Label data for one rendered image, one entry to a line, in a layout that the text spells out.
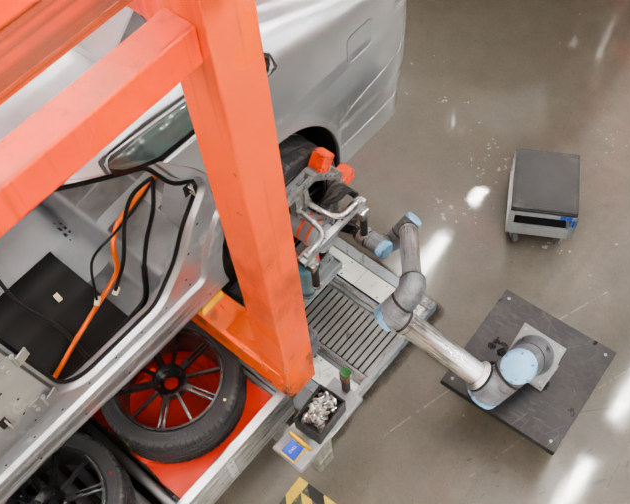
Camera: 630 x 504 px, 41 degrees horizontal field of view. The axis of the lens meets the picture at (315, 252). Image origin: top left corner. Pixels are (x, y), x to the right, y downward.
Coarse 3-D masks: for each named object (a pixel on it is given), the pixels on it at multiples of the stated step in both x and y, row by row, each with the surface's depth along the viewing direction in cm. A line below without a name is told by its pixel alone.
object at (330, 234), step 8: (360, 208) 372; (352, 216) 370; (336, 224) 366; (344, 224) 368; (328, 232) 364; (336, 232) 366; (328, 240) 363; (320, 248) 361; (312, 256) 359; (304, 264) 357
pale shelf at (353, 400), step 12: (336, 384) 385; (348, 396) 381; (360, 396) 381; (348, 408) 378; (288, 432) 374; (300, 432) 374; (276, 444) 372; (300, 444) 371; (312, 444) 371; (324, 444) 371; (312, 456) 368; (300, 468) 366
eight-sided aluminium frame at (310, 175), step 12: (312, 168) 367; (300, 180) 364; (312, 180) 363; (336, 180) 384; (288, 192) 362; (300, 192) 361; (288, 204) 357; (336, 204) 400; (324, 216) 406; (300, 252) 407
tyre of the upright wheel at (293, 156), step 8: (296, 136) 380; (280, 144) 368; (288, 144) 369; (296, 144) 371; (304, 144) 374; (312, 144) 379; (280, 152) 365; (288, 152) 365; (296, 152) 366; (304, 152) 367; (288, 160) 361; (296, 160) 362; (304, 160) 366; (288, 168) 360; (296, 168) 364; (288, 176) 363; (224, 240) 371; (224, 248) 375
